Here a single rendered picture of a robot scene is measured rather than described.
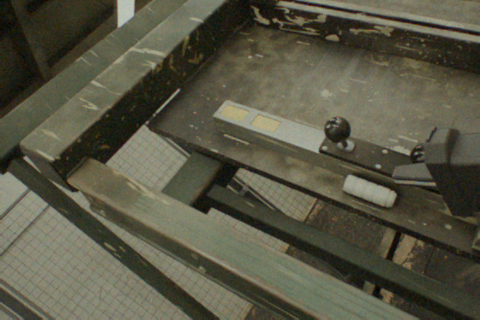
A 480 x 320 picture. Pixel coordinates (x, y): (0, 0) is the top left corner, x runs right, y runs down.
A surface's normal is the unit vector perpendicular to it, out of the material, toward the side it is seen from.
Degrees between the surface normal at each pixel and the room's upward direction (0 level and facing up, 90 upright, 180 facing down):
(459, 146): 24
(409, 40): 90
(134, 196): 57
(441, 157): 50
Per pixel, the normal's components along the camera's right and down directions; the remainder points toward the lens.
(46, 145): -0.13, -0.65
